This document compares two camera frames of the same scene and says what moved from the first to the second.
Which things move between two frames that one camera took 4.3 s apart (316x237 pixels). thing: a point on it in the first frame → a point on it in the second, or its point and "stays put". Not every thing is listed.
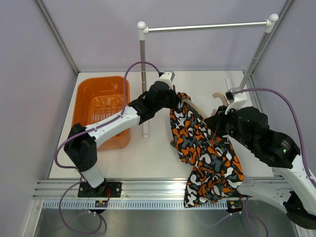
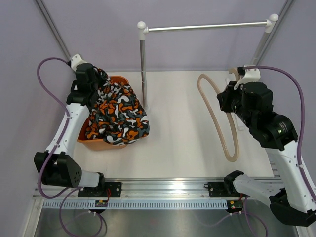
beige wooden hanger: [199, 111] → [233, 126]
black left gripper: [174, 99] → [96, 73]
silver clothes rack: [270, 22] stays put
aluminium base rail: [148, 188] stays put
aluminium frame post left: [58, 36] stays put
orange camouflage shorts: [215, 171] → [115, 116]
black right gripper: [216, 122] → [225, 97]
